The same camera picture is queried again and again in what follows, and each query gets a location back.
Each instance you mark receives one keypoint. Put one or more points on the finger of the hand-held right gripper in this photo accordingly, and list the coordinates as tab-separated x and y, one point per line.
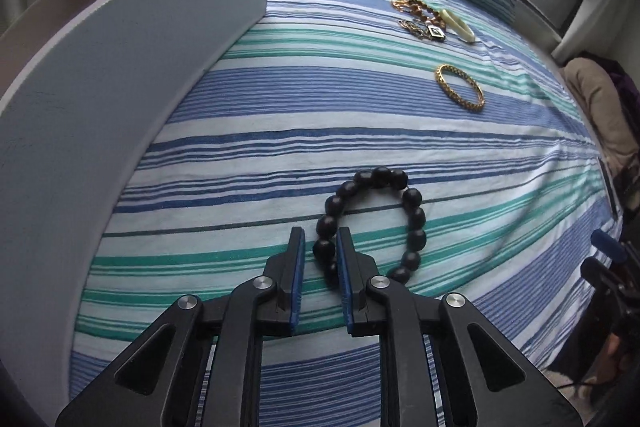
607	246

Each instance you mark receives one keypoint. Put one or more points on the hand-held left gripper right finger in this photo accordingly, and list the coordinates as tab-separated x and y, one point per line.
346	287

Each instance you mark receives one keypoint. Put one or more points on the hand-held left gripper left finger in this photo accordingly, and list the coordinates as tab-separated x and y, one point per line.
295	287

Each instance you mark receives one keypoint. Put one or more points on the white cardboard box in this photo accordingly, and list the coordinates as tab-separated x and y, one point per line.
90	117

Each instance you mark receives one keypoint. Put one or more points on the beige cushion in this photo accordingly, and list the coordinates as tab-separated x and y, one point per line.
595	107

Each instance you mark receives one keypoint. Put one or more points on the white jade bangle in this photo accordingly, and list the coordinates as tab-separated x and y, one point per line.
450	16

